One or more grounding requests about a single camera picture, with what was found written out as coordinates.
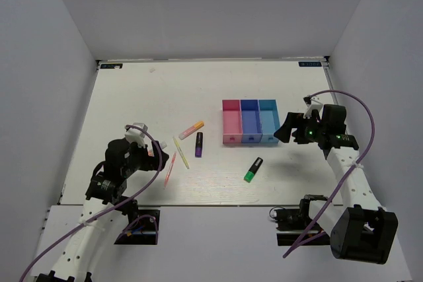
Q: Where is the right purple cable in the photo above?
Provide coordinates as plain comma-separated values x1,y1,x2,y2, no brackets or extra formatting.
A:
283,90,375,259

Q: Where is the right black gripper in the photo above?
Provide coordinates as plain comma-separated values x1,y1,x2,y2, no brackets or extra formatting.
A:
274,112,327,144

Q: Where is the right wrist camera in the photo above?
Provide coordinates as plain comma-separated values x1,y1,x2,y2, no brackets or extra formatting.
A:
303,96,324,119

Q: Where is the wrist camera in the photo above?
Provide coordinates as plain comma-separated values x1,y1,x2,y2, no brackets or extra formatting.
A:
303,96,324,119
124,123,148,148

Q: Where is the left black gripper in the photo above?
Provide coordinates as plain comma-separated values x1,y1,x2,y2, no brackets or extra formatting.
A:
122,139,169,177

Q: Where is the right corner label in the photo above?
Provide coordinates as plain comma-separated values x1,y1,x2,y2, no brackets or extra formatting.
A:
298,61,322,67

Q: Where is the yellow thin pen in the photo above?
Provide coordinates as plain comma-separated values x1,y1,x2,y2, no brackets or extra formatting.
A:
173,136,190,170

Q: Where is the pink drawer box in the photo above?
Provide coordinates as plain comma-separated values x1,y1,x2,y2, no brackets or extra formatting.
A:
222,100,243,144

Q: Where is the light blue drawer box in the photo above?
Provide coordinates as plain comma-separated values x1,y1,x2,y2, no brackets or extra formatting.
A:
258,100,281,145

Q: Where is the purple black highlighter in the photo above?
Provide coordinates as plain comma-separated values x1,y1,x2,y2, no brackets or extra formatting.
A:
194,132,204,158

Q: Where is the green black highlighter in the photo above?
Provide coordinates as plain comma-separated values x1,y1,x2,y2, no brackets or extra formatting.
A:
243,157,263,183

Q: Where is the left corner label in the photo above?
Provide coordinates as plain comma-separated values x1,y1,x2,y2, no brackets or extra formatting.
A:
100,63,123,69

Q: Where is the purple cable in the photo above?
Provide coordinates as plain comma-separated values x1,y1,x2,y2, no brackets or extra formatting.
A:
19,124,165,282
283,90,375,259

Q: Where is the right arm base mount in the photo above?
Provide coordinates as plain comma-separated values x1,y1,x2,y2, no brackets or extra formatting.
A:
269,195,344,246

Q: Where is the corner label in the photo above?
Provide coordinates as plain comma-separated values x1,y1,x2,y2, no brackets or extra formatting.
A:
298,61,322,67
100,63,123,69

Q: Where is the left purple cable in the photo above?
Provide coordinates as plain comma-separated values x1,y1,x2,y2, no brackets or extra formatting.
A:
19,124,165,282

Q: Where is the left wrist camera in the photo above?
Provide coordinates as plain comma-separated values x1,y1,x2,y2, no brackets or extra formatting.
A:
124,123,148,148

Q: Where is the pink thin pen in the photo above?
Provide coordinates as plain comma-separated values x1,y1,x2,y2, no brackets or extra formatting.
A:
164,151,177,188

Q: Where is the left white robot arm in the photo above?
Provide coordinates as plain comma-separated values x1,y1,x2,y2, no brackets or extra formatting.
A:
36,137,169,281

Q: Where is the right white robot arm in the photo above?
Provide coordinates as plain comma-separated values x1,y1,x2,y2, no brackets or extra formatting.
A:
270,104,398,264

